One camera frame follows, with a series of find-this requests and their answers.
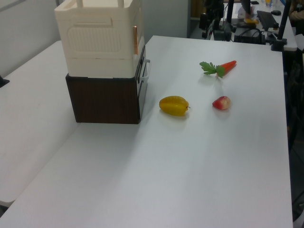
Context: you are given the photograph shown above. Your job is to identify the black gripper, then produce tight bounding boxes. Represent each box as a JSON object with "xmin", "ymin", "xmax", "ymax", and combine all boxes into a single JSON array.
[{"xmin": 199, "ymin": 1, "xmax": 224, "ymax": 39}]

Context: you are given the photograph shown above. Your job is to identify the cream cabinet door copper handle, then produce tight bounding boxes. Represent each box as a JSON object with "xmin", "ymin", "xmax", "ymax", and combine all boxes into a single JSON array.
[{"xmin": 131, "ymin": 0, "xmax": 146, "ymax": 58}]

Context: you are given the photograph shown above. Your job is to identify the cream plastic cabinet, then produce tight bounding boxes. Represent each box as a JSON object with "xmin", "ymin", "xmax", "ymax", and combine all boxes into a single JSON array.
[{"xmin": 54, "ymin": 0, "xmax": 146, "ymax": 78}]

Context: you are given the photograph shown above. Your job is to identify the dark brown wooden cabinet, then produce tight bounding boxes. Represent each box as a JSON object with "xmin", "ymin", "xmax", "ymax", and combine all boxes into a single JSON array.
[{"xmin": 65, "ymin": 44, "xmax": 152, "ymax": 125}]

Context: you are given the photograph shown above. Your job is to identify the black electronics box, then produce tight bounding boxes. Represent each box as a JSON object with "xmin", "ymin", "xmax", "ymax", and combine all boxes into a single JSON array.
[{"xmin": 212, "ymin": 21, "xmax": 233, "ymax": 42}]

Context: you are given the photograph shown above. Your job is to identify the thin black pole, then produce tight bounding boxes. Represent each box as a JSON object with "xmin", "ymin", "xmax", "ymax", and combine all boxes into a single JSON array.
[{"xmin": 226, "ymin": 0, "xmax": 235, "ymax": 24}]

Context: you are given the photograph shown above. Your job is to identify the orange toy carrot green leaves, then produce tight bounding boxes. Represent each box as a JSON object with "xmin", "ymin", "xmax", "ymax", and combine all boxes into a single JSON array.
[{"xmin": 199, "ymin": 60, "xmax": 238, "ymax": 79}]

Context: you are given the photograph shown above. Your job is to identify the black keyboard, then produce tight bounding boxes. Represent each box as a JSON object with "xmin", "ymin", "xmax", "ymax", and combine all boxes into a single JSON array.
[{"xmin": 256, "ymin": 10, "xmax": 279, "ymax": 31}]

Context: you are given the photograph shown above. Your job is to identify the black table clamp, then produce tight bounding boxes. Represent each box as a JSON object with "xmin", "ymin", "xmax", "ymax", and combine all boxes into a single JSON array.
[{"xmin": 271, "ymin": 38, "xmax": 288, "ymax": 52}]

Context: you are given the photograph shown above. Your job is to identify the tall black pole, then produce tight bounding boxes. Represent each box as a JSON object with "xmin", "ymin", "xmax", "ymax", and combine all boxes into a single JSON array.
[{"xmin": 276, "ymin": 0, "xmax": 292, "ymax": 41}]

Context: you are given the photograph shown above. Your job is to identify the red white toy fruit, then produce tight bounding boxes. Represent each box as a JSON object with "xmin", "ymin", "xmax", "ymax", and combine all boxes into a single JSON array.
[{"xmin": 212, "ymin": 95, "xmax": 232, "ymax": 111}]

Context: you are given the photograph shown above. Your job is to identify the yellow toy starfruit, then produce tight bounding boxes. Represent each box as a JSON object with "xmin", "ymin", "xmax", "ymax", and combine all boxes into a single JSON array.
[{"xmin": 159, "ymin": 95, "xmax": 191, "ymax": 117}]

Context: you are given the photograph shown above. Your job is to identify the flat black device with cables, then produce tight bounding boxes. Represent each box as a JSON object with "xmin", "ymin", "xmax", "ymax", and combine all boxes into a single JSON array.
[{"xmin": 233, "ymin": 28, "xmax": 266, "ymax": 44}]

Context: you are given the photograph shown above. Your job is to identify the grey door white handle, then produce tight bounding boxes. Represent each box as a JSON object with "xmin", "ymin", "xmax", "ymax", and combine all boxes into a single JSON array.
[{"xmin": 136, "ymin": 44, "xmax": 152, "ymax": 119}]

